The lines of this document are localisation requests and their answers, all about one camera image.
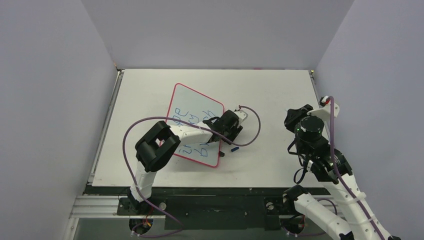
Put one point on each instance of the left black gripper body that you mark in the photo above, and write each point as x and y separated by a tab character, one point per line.
234	127

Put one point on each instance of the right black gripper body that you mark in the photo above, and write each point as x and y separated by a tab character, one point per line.
294	116

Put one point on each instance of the pink-framed whiteboard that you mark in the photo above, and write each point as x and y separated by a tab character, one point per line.
192	106

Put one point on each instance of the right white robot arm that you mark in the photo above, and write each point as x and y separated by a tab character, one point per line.
332	170

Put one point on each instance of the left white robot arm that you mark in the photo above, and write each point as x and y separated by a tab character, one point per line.
155	148

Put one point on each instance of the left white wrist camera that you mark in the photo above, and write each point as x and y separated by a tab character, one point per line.
241	114

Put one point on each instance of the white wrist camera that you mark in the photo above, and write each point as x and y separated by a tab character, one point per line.
241	114
328	109

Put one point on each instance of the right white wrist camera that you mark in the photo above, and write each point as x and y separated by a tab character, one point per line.
328	109

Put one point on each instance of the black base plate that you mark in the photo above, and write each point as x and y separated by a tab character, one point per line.
205	208

